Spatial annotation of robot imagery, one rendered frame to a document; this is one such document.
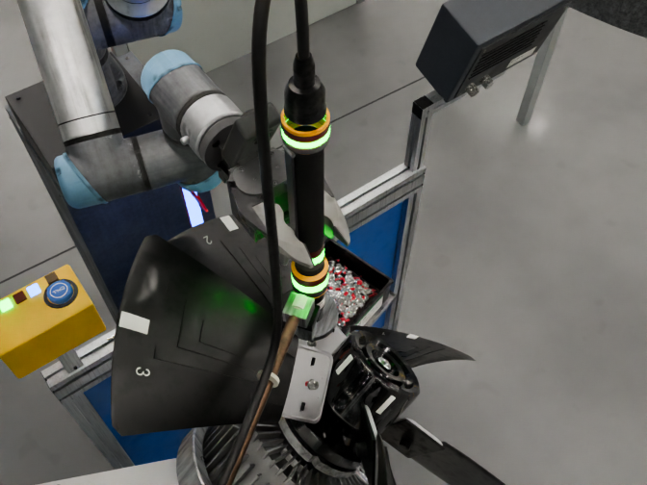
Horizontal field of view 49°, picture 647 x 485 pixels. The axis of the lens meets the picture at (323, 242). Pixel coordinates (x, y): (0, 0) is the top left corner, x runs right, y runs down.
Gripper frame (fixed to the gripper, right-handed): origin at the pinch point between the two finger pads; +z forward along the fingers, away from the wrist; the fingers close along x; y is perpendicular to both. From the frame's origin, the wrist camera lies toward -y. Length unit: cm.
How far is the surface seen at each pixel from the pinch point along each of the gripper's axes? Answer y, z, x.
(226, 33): 131, -182, -82
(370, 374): 20.2, 8.0, -1.3
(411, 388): 24.9, 11.1, -5.9
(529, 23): 25, -32, -71
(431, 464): 38.5, 17.8, -5.8
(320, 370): 21.6, 3.4, 3.0
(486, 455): 147, 8, -54
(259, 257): 27.5, -18.9, -1.8
